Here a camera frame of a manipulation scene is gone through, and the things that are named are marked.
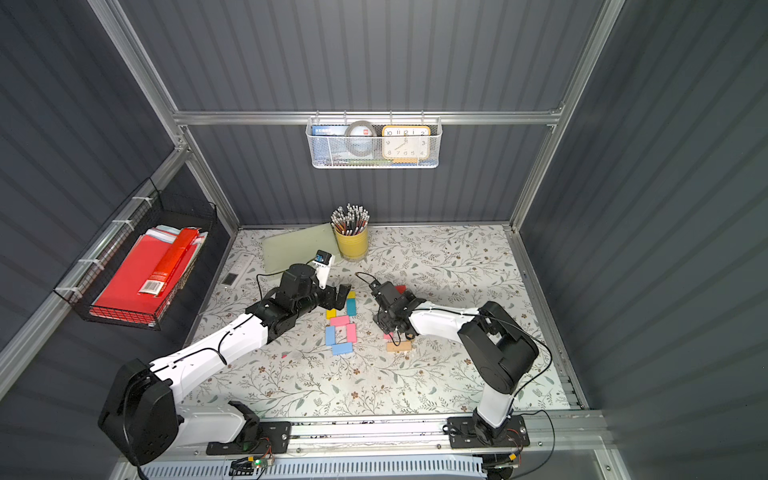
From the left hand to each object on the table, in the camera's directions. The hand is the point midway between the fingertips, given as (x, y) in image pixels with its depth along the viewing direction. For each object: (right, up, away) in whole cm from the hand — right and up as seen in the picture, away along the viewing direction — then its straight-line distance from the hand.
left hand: (338, 282), depth 82 cm
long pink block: (+14, -17, +8) cm, 24 cm away
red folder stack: (-43, 0, -14) cm, 45 cm away
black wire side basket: (-49, +19, -6) cm, 53 cm away
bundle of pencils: (+1, +19, +15) cm, 24 cm away
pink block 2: (+3, -17, +9) cm, 19 cm away
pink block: (-2, -14, +12) cm, 18 cm away
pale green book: (-27, +9, +34) cm, 44 cm away
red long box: (-39, +7, -10) cm, 40 cm away
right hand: (+16, -9, +11) cm, 21 cm away
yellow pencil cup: (+2, +10, +22) cm, 25 cm away
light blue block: (-4, -17, +9) cm, 20 cm away
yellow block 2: (+4, -3, -3) cm, 6 cm away
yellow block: (-5, -12, +14) cm, 19 cm away
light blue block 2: (0, -21, +7) cm, 22 cm away
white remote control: (-41, +1, +23) cm, 47 cm away
